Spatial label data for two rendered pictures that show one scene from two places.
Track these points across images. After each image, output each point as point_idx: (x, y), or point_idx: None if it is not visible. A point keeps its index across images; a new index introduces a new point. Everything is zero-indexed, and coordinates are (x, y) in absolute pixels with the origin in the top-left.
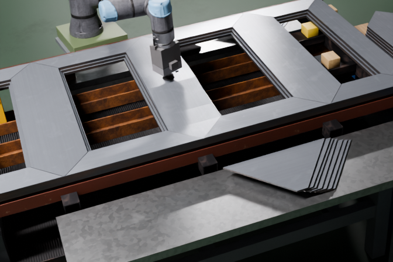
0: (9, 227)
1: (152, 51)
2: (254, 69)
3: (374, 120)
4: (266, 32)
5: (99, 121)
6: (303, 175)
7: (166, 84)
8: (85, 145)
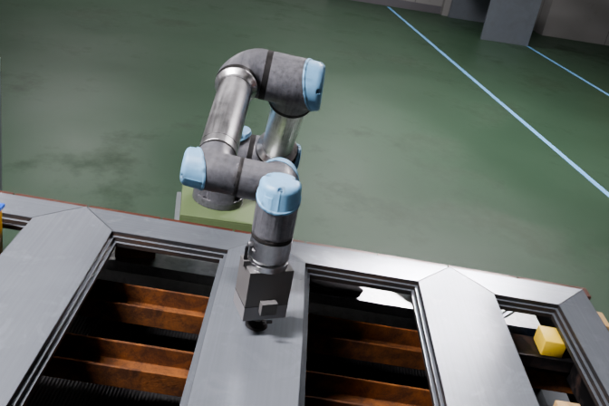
0: None
1: (240, 267)
2: None
3: None
4: (471, 315)
5: (120, 347)
6: None
7: (243, 336)
8: (19, 391)
